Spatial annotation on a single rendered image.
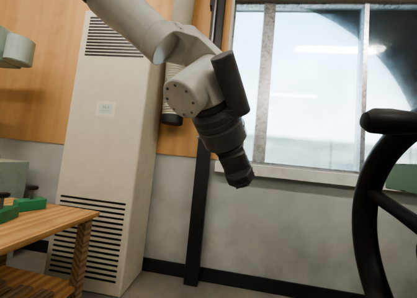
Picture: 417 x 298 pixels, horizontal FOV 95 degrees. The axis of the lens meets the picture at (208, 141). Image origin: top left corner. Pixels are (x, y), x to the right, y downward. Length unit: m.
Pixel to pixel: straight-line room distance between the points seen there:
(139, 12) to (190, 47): 0.09
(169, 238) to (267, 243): 0.70
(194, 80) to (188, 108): 0.04
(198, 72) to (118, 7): 0.15
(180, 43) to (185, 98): 0.12
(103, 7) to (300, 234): 1.54
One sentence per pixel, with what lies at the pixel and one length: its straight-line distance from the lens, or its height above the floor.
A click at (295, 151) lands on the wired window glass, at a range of 1.58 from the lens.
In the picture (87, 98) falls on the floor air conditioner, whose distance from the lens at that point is 1.52.
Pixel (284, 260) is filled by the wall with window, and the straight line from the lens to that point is 1.63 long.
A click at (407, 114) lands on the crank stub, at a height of 0.93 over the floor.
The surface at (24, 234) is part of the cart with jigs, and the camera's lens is 1.02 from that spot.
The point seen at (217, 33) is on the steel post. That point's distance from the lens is 1.64.
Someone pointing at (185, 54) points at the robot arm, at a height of 1.05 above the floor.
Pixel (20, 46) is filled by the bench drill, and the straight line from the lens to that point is 1.83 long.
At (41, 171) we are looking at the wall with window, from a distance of 2.10.
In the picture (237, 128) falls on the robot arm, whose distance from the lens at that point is 0.33.
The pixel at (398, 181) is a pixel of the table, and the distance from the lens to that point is 0.60.
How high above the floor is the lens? 0.87
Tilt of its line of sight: 5 degrees up
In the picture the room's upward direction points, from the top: 6 degrees clockwise
